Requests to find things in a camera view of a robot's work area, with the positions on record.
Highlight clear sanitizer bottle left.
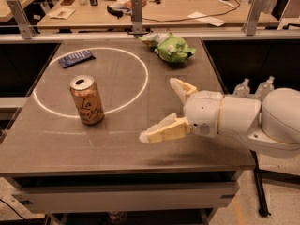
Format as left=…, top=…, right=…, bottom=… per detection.
left=233, top=78, right=250, bottom=98

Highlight left metal bracket post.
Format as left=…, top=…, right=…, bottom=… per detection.
left=7, top=0, right=36, bottom=39

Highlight white table drawer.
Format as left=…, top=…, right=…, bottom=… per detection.
left=13, top=182, right=239, bottom=213

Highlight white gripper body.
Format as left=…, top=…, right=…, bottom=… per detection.
left=184, top=90, right=223, bottom=138

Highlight wooden background desk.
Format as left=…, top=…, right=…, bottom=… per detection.
left=37, top=0, right=250, bottom=29

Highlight white paper sheet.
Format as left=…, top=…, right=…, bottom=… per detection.
left=188, top=12, right=226, bottom=27

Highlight black stand leg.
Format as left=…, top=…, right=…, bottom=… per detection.
left=250, top=151, right=271, bottom=218

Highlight paper packet on desk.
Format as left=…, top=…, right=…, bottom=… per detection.
left=48, top=7, right=75, bottom=20

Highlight brown phone on desk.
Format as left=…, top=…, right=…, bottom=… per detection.
left=61, top=0, right=75, bottom=6

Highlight blue snack bar wrapper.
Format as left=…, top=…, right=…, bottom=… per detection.
left=58, top=50, right=95, bottom=68

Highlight metal bracket post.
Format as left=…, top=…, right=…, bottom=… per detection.
left=7, top=0, right=36, bottom=39
left=242, top=0, right=264, bottom=36
left=129, top=0, right=146, bottom=37

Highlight right metal bracket post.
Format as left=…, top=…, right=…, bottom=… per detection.
left=242, top=0, right=264, bottom=36

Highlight middle metal bracket post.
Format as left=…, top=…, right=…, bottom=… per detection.
left=129, top=0, right=146, bottom=37

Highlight clear sanitizer bottle right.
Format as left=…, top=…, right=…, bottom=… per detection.
left=255, top=76, right=275, bottom=101

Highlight black sunglasses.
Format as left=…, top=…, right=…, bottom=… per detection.
left=107, top=6, right=124, bottom=19

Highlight clear sanitizer bottle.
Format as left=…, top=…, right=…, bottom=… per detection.
left=233, top=78, right=250, bottom=98
left=255, top=76, right=275, bottom=101

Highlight green rice chip bag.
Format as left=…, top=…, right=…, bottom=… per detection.
left=138, top=33, right=196, bottom=63

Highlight black cable on desk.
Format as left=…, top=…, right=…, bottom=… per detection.
left=142, top=0, right=241, bottom=23

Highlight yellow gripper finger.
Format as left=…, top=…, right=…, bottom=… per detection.
left=139, top=113, right=191, bottom=143
left=170, top=78, right=198, bottom=104

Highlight orange La Croix can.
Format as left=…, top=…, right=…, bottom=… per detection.
left=69, top=75, right=104, bottom=125

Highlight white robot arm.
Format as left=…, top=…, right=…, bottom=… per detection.
left=140, top=78, right=300, bottom=158

